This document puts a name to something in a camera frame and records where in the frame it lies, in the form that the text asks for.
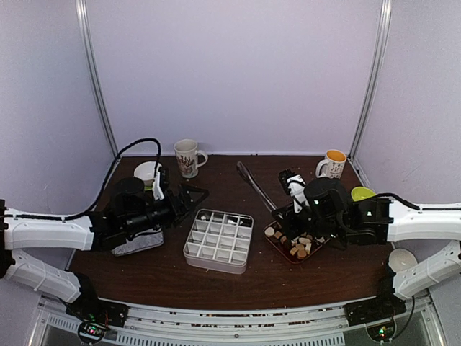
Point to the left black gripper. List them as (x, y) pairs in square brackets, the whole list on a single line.
[(179, 209)]

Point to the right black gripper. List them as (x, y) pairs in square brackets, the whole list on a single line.
[(287, 223)]

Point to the white divided tin box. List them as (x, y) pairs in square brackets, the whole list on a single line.
[(219, 241)]

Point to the bunny print tin lid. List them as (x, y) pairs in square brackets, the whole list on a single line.
[(143, 241)]

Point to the metal tongs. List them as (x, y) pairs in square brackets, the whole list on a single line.
[(248, 178)]

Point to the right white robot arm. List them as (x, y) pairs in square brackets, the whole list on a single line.
[(324, 208)]

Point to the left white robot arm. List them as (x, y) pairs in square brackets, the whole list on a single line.
[(129, 214)]

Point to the red chocolate tray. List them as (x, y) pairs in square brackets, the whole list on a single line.
[(296, 250)]

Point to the tall coral print mug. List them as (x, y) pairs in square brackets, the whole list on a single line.
[(189, 157)]

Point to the white bowl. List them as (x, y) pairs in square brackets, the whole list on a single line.
[(146, 172)]

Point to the yellow interior mug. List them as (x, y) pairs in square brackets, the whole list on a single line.
[(332, 165)]

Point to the lime green bowl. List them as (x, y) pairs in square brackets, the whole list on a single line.
[(361, 193)]

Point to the white bowl off table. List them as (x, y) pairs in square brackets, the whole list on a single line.
[(401, 259)]

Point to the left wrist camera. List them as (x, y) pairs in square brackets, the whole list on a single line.
[(160, 183)]

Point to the front metal rail base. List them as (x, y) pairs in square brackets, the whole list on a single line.
[(314, 325)]

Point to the right aluminium frame post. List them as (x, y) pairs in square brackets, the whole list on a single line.
[(381, 43)]

